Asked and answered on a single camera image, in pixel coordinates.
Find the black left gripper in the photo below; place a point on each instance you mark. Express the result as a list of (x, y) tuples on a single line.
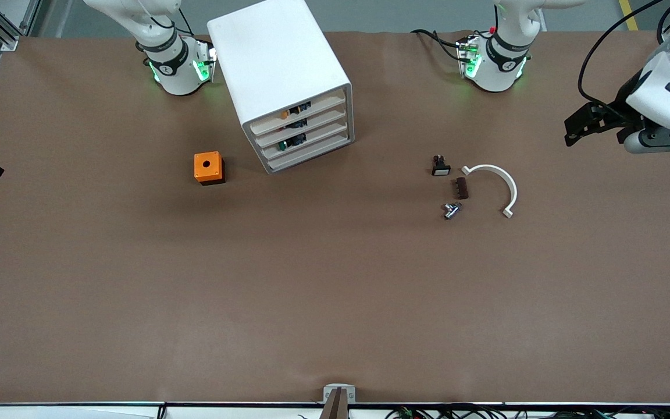
[(627, 96)]

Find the beige plastic drawer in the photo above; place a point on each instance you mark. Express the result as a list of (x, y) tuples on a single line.
[(335, 133), (332, 120), (335, 146), (329, 106)]

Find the green mushroom push button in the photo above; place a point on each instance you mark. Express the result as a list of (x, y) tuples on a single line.
[(282, 146)]

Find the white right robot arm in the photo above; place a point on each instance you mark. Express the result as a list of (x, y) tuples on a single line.
[(179, 77)]

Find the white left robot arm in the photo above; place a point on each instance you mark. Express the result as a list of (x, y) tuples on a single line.
[(496, 73)]

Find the black button with white cap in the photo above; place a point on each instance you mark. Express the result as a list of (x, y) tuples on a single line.
[(441, 170)]

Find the yellow push button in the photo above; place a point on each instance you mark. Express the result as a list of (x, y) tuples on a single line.
[(285, 114)]

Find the white drawer cabinet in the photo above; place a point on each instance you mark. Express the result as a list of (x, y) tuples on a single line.
[(277, 58)]

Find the white curved plastic arc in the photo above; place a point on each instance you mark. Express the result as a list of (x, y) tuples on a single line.
[(510, 184)]

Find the brown terminal block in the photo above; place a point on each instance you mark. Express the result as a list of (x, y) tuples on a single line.
[(461, 188)]

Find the small silver metal connector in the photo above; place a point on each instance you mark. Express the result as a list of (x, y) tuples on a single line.
[(450, 212)]

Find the grey metal corner bracket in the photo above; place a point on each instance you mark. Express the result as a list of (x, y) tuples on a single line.
[(662, 36)]

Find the aluminium extrusion frame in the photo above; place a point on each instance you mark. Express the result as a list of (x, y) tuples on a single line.
[(9, 42)]

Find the orange button enclosure box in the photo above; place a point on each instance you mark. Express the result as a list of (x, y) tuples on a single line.
[(200, 170)]

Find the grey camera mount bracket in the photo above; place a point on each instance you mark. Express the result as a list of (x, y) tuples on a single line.
[(339, 386)]

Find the dark camera mount pole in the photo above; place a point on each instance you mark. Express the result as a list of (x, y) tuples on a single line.
[(335, 410)]

